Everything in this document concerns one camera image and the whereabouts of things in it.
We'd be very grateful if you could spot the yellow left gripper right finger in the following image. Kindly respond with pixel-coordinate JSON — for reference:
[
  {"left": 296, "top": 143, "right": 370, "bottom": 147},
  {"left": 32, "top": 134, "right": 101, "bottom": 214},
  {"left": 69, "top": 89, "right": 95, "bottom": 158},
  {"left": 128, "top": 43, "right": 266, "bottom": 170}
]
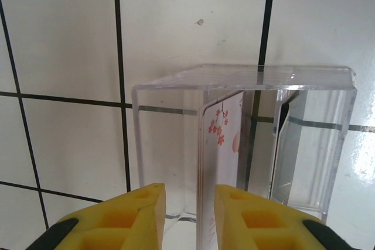
[{"left": 214, "top": 184, "right": 357, "bottom": 250}]

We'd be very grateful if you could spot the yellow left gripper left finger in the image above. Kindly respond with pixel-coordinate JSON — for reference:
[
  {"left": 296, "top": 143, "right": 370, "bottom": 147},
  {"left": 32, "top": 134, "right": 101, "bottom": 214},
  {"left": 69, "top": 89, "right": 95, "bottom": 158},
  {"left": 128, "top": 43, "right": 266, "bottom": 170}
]
[{"left": 29, "top": 182, "right": 168, "bottom": 250}]

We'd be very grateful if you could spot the white blossom VIP card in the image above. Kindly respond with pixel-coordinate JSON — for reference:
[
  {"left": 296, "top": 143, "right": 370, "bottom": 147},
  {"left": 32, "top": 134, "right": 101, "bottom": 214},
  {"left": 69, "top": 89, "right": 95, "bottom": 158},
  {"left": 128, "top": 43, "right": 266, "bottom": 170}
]
[{"left": 195, "top": 91, "right": 246, "bottom": 250}]

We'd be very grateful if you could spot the clear acrylic card stand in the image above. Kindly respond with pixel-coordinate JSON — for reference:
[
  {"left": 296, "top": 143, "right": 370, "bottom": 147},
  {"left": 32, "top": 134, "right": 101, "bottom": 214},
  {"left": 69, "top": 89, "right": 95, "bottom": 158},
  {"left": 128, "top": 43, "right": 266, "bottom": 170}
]
[{"left": 131, "top": 62, "right": 357, "bottom": 227}]

